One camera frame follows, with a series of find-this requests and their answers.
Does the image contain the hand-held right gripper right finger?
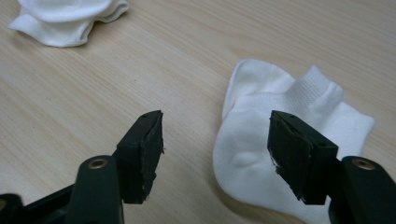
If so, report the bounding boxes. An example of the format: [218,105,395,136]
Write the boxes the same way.
[266,109,339,206]

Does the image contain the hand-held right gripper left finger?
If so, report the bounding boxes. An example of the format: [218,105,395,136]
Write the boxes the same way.
[115,109,165,205]

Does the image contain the white ankle sock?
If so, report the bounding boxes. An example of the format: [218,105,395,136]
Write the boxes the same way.
[212,59,376,224]
[7,0,131,49]

